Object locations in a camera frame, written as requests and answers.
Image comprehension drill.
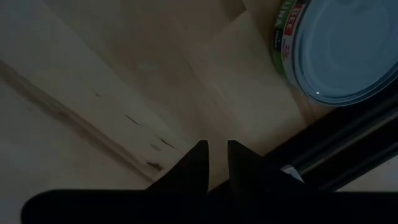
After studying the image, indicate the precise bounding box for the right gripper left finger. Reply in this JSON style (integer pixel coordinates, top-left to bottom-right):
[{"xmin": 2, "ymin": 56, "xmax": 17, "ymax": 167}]
[{"xmin": 21, "ymin": 139, "xmax": 218, "ymax": 224}]

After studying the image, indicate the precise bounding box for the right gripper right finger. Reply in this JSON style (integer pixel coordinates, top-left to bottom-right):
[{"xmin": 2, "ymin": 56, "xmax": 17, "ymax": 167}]
[{"xmin": 217, "ymin": 139, "xmax": 398, "ymax": 224}]

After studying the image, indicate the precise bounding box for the green label tuna can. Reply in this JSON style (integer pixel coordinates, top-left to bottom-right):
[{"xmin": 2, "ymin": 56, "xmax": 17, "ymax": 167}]
[{"xmin": 269, "ymin": 0, "xmax": 398, "ymax": 108}]

